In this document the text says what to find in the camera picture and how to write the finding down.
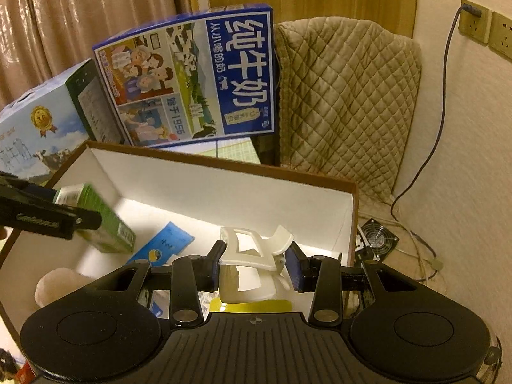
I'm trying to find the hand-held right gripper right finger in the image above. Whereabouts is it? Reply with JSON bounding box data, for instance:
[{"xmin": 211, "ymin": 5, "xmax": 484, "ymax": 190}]
[{"xmin": 285, "ymin": 243, "xmax": 421, "ymax": 325}]

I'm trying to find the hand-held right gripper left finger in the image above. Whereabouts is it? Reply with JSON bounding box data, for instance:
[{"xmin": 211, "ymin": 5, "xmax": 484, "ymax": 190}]
[{"xmin": 93, "ymin": 241, "xmax": 225, "ymax": 325}]

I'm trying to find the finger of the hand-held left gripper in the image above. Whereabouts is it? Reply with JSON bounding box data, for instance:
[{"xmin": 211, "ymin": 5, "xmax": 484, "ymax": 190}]
[
  {"xmin": 0, "ymin": 171, "xmax": 57, "ymax": 204},
  {"xmin": 0, "ymin": 197, "xmax": 103, "ymax": 241}
]

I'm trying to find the white plastic clip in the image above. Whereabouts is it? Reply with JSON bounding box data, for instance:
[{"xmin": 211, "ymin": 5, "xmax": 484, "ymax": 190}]
[{"xmin": 218, "ymin": 224, "xmax": 295, "ymax": 304}]

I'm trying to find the yellow snack packet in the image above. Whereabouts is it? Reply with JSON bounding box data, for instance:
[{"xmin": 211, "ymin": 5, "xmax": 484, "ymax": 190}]
[{"xmin": 210, "ymin": 298, "xmax": 295, "ymax": 314}]

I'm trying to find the green and white carton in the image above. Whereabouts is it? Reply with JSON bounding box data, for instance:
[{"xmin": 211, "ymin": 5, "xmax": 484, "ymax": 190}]
[{"xmin": 54, "ymin": 184, "xmax": 137, "ymax": 254}]

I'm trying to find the white tissue roll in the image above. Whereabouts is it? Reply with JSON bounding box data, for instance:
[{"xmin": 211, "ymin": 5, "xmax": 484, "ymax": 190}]
[{"xmin": 35, "ymin": 267, "xmax": 99, "ymax": 309}]

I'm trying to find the brown cardboard box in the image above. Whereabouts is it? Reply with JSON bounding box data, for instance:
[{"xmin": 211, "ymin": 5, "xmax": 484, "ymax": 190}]
[{"xmin": 0, "ymin": 141, "xmax": 358, "ymax": 337}]

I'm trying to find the light blue milk carton box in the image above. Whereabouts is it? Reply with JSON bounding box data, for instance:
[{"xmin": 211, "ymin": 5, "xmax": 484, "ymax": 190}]
[{"xmin": 0, "ymin": 58, "xmax": 129, "ymax": 181}]

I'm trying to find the blue flat packet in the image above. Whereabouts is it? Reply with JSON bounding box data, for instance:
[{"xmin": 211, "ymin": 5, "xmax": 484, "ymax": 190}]
[{"xmin": 130, "ymin": 221, "xmax": 195, "ymax": 267}]

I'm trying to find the small black fan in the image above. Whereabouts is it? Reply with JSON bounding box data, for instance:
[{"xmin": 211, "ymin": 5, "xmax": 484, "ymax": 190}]
[{"xmin": 355, "ymin": 218, "xmax": 400, "ymax": 263}]

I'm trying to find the beige quilted chair cover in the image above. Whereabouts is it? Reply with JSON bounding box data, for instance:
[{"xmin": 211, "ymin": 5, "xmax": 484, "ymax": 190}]
[{"xmin": 275, "ymin": 18, "xmax": 423, "ymax": 209}]

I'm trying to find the beige curtain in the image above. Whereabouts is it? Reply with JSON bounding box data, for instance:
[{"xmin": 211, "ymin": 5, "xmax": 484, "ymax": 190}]
[{"xmin": 0, "ymin": 0, "xmax": 197, "ymax": 107}]

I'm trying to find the dark blue milk carton box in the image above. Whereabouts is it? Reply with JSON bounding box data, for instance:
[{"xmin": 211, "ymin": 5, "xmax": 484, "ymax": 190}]
[{"xmin": 93, "ymin": 2, "xmax": 277, "ymax": 150}]

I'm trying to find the clear glass jar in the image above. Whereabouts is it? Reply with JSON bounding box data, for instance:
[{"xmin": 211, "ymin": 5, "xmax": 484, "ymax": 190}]
[{"xmin": 478, "ymin": 336, "xmax": 504, "ymax": 384}]

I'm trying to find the white cable with adapter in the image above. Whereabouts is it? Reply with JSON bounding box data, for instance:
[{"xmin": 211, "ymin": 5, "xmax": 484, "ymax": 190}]
[{"xmin": 395, "ymin": 220, "xmax": 445, "ymax": 285}]

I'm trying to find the purple power cable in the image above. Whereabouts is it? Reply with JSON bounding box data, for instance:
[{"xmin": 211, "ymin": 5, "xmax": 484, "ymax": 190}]
[{"xmin": 390, "ymin": 1, "xmax": 485, "ymax": 273}]

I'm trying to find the gold wall socket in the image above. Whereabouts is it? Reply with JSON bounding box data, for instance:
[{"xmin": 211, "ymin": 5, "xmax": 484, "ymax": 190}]
[
  {"xmin": 489, "ymin": 11, "xmax": 512, "ymax": 59},
  {"xmin": 458, "ymin": 0, "xmax": 492, "ymax": 45}
]

